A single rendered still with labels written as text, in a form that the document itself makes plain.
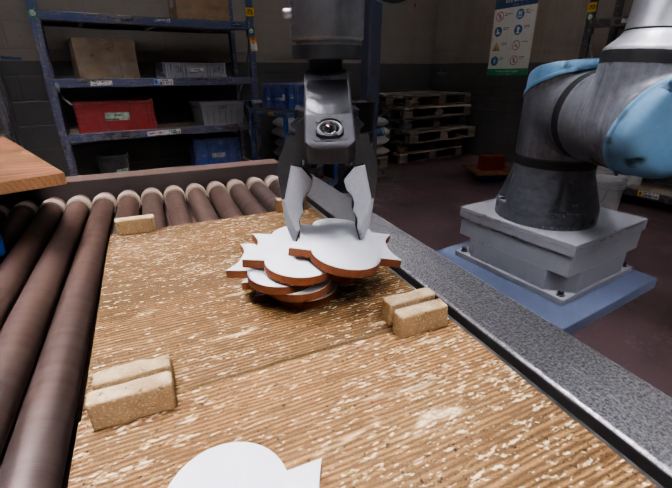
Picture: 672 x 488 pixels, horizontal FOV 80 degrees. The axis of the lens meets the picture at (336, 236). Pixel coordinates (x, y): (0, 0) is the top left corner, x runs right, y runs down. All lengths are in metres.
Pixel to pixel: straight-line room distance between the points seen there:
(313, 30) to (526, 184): 0.40
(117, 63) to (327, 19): 4.03
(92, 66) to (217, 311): 3.97
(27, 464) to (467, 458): 0.32
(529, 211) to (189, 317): 0.50
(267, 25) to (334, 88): 4.99
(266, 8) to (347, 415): 5.22
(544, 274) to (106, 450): 0.57
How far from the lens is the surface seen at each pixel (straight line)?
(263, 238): 0.50
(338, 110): 0.39
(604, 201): 3.84
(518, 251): 0.68
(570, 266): 0.65
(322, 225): 0.51
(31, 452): 0.41
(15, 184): 0.73
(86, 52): 4.36
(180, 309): 0.49
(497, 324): 0.51
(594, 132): 0.56
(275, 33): 5.43
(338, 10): 0.42
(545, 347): 0.49
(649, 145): 0.54
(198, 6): 4.48
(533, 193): 0.67
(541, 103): 0.66
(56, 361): 0.50
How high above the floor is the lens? 1.19
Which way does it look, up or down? 23 degrees down
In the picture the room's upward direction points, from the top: straight up
